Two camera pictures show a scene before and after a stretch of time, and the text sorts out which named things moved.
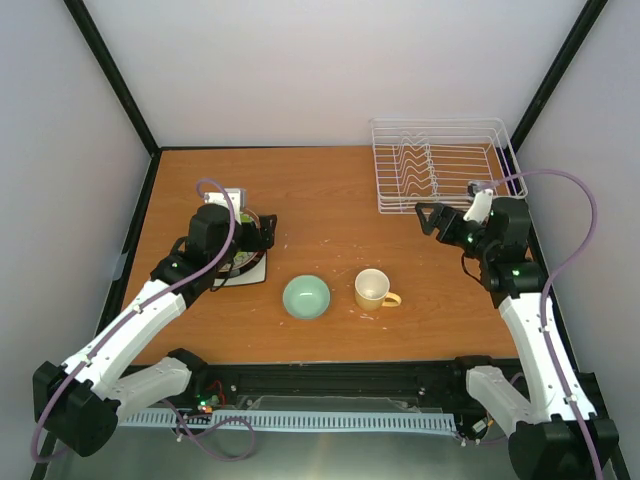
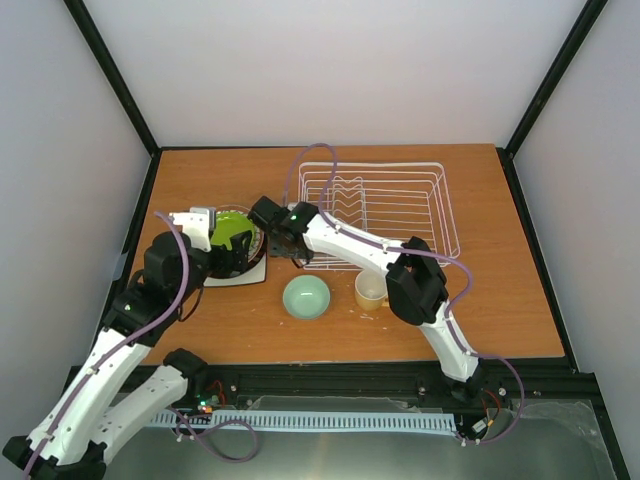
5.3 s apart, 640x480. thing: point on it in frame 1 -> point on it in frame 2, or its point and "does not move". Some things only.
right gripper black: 449,215 -> 274,250
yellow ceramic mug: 371,291 does not move
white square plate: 255,275 does not move
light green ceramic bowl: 306,297 does not move
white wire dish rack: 445,160 -> 394,202
